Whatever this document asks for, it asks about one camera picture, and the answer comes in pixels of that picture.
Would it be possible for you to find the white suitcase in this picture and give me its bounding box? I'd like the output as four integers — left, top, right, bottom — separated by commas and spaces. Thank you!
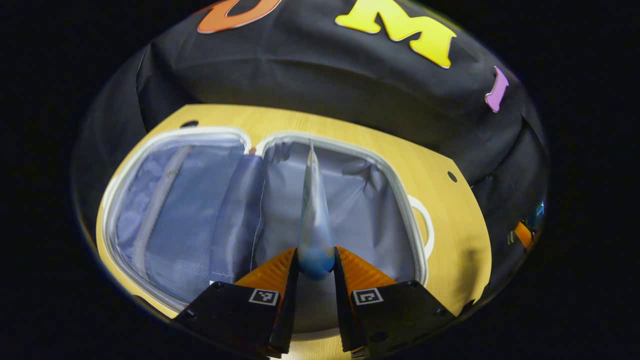
100, 125, 436, 335

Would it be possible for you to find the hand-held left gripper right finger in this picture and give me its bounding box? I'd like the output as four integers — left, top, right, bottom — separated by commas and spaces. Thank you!
333, 245, 457, 360

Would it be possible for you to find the white and blue tube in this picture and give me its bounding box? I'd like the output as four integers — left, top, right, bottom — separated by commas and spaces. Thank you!
297, 140, 337, 281

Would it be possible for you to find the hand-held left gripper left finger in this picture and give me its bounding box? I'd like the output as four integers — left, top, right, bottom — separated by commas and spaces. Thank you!
172, 246, 301, 360

